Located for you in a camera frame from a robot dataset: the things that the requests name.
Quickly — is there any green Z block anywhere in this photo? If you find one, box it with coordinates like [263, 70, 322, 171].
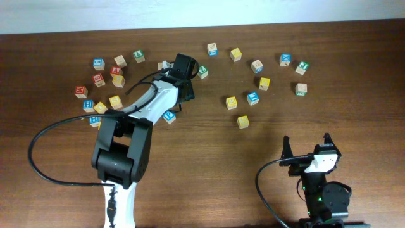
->
[197, 65, 209, 79]

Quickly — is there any plain wooden block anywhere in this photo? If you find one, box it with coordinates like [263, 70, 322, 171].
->
[114, 55, 127, 68]

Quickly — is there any green L block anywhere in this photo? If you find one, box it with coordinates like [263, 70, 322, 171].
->
[133, 49, 146, 63]

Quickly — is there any yellow top block far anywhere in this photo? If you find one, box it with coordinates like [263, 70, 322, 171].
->
[230, 48, 242, 62]

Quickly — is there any blue side block far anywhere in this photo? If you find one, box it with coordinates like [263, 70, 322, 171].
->
[207, 43, 218, 56]

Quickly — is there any blue P block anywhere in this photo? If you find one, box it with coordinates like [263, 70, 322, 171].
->
[163, 111, 176, 124]

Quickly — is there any blue H block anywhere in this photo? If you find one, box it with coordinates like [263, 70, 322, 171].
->
[83, 100, 95, 113]

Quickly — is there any blue D block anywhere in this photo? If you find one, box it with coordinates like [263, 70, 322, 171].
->
[251, 60, 264, 73]

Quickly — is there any yellow block upper left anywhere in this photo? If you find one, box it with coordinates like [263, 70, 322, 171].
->
[112, 75, 125, 88]

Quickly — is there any red 6 block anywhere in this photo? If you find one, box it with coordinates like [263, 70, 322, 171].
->
[92, 73, 106, 87]

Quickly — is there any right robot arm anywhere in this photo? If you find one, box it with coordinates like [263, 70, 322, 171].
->
[280, 133, 352, 227]

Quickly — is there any yellow s block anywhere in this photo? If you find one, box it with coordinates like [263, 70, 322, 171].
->
[109, 96, 123, 110]
[237, 115, 249, 129]

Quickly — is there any red M block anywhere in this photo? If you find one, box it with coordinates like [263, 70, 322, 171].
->
[74, 86, 88, 98]

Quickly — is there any green J block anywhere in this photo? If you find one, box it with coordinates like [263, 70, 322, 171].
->
[296, 61, 309, 75]

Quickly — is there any yellow umbrella block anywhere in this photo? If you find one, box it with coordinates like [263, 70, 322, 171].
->
[226, 96, 237, 110]

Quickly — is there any blue X block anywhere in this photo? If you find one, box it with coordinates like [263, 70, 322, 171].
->
[279, 53, 292, 67]

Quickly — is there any yellow block pencil side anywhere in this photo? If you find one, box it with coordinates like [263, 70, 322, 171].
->
[259, 77, 270, 91]

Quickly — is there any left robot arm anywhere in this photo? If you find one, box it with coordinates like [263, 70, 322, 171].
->
[92, 54, 198, 227]

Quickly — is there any yellow O block upper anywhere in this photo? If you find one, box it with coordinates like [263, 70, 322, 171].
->
[93, 102, 108, 114]

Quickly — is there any red A block left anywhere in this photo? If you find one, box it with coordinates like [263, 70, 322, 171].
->
[110, 66, 123, 77]

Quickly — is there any green R block right side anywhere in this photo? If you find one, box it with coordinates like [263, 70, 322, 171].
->
[295, 83, 308, 96]

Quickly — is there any blue S block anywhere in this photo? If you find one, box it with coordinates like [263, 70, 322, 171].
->
[92, 58, 105, 71]

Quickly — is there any blue I block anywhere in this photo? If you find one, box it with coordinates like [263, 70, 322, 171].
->
[247, 92, 259, 106]

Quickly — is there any blue plus block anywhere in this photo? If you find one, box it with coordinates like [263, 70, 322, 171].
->
[89, 117, 101, 127]

